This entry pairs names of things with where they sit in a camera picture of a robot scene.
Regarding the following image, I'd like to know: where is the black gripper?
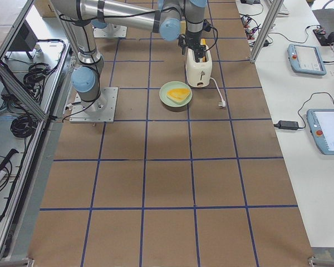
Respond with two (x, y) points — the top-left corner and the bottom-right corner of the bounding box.
(178, 30), (207, 63)

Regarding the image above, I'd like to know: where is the white two-slot toaster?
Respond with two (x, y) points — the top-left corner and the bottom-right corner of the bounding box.
(185, 48), (212, 87)

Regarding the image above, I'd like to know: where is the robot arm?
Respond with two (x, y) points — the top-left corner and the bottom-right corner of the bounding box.
(52, 1), (207, 106)

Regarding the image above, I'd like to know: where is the bread slice in toaster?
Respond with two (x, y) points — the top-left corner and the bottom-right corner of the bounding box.
(199, 38), (207, 62)

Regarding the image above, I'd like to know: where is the bread slice on plate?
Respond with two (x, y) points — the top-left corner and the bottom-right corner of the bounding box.
(166, 88), (191, 104)

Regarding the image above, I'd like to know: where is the light green plate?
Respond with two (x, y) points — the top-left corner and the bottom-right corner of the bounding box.
(159, 81), (193, 107)

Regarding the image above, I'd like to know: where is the upper teach pendant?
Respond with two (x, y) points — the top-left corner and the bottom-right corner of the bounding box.
(287, 44), (327, 76)

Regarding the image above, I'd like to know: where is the teach pendant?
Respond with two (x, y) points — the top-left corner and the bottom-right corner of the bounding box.
(287, 44), (327, 76)
(306, 109), (334, 155)

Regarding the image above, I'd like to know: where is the black power adapter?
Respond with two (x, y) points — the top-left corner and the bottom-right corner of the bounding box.
(274, 120), (299, 130)

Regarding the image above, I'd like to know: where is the cardboard box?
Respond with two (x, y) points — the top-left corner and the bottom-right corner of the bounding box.
(34, 0), (57, 18)

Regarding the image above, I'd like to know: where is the lower teach pendant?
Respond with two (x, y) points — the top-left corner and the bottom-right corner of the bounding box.
(306, 109), (334, 155)

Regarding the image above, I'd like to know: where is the white toaster power cord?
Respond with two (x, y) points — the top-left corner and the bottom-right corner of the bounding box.
(210, 77), (227, 110)

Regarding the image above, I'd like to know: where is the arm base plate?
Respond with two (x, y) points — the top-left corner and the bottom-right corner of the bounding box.
(93, 24), (127, 39)
(68, 87), (118, 123)

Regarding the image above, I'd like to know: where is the aluminium frame post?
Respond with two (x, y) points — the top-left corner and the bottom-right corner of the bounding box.
(249, 0), (283, 63)

